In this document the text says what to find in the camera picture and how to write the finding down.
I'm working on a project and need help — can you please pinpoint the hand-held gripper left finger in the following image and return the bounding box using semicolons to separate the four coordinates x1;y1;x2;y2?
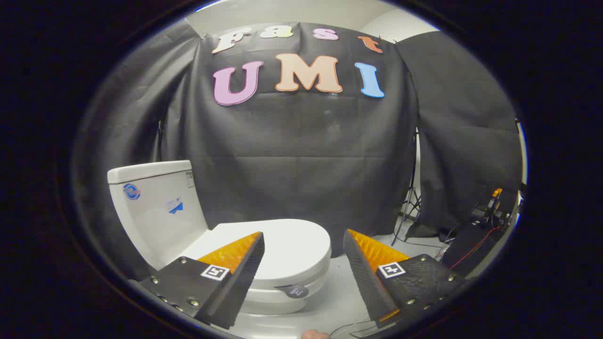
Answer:
139;231;265;330

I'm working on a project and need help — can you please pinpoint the orange and black device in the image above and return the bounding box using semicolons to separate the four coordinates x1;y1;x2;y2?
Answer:
485;187;505;217

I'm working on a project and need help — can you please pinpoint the white toilet bowl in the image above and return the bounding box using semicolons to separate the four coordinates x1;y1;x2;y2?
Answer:
238;298;309;315

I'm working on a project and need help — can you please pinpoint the white toilet lid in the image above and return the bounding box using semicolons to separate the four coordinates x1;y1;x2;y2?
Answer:
181;219;332;289

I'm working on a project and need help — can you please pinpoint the white toilet seat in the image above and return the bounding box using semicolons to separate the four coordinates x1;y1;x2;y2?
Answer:
245;273;330;304

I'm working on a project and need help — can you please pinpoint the dark round lid pull tab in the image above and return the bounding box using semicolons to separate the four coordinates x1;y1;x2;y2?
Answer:
276;284;309;299

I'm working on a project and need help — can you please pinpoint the black floor cable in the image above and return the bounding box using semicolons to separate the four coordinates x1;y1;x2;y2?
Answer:
330;319;380;338

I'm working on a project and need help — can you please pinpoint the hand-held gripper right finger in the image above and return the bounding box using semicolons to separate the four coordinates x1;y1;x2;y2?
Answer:
343;229;467;329

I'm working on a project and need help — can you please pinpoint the red cable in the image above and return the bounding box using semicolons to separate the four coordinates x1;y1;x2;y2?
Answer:
450;226;502;270

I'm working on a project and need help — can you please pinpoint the black equipment case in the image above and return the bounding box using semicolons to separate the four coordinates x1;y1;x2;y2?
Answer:
442;220;510;278

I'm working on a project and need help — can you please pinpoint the black backdrop cloth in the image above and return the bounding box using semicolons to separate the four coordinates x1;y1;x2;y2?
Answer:
395;31;523;238
73;19;203;281
160;23;419;258

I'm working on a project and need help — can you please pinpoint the white toilet tank cover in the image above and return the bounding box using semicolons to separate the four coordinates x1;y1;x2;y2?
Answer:
107;160;193;185

